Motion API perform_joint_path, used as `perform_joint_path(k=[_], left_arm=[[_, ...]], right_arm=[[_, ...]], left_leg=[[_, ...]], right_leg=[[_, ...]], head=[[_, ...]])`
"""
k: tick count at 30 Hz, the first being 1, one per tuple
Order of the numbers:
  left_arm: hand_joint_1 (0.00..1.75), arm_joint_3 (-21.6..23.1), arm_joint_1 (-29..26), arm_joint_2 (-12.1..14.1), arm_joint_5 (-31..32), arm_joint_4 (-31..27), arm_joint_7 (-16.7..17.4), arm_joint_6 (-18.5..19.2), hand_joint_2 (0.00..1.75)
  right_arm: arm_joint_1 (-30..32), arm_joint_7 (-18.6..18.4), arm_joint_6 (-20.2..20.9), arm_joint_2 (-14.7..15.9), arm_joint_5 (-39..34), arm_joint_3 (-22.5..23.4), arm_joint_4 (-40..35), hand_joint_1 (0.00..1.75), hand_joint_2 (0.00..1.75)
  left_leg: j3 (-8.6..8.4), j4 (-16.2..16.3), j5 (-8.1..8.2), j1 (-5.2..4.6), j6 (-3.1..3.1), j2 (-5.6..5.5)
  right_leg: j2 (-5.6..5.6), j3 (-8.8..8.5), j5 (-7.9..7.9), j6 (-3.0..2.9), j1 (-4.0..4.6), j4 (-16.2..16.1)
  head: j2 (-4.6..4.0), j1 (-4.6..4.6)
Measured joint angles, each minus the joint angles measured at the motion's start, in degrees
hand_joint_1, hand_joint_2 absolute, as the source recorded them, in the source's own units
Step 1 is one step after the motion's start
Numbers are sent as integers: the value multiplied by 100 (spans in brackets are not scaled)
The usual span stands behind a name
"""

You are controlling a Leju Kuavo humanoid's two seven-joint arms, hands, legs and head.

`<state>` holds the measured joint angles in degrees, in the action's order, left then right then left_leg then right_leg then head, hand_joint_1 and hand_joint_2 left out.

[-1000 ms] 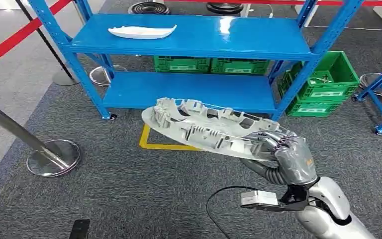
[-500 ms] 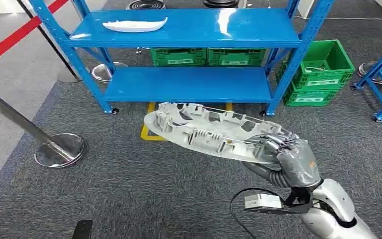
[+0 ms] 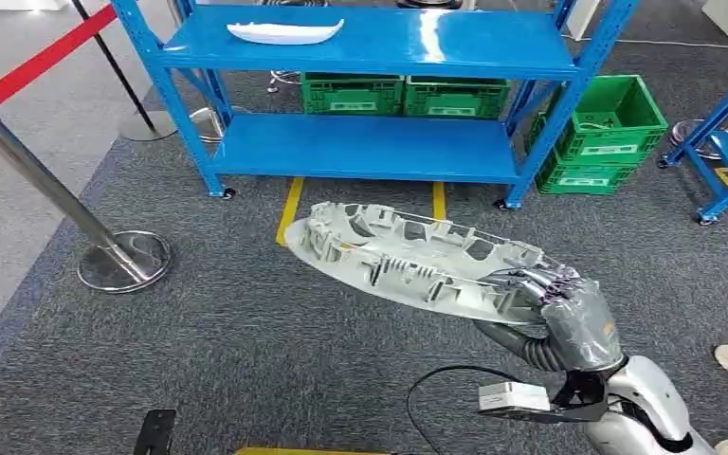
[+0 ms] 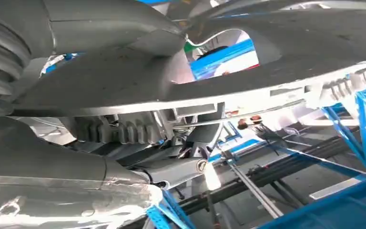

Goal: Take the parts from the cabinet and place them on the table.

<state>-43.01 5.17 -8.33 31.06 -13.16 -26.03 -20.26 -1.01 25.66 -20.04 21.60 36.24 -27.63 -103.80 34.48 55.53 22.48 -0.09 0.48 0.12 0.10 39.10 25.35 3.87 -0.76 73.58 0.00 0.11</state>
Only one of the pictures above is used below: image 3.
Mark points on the small white plastic part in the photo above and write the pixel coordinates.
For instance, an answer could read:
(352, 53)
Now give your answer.
(597, 122)

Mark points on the grey plastic wheel cover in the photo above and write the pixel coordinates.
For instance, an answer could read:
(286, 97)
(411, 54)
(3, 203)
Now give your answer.
(402, 270)

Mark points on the red barrier belt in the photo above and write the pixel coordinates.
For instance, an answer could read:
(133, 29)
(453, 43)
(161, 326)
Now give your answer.
(44, 60)

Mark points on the chrome stanchion base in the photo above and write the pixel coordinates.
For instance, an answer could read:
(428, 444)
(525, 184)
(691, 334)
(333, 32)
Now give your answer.
(210, 124)
(684, 135)

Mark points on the white plastic trim part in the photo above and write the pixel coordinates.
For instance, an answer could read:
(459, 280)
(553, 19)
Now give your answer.
(282, 32)

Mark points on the black robot foot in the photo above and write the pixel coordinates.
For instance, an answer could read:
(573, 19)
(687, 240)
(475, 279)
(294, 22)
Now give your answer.
(153, 433)

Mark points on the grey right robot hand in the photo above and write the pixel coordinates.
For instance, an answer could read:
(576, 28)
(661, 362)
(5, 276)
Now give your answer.
(580, 326)

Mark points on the chrome stanchion post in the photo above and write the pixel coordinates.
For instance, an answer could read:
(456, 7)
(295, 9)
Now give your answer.
(25, 166)

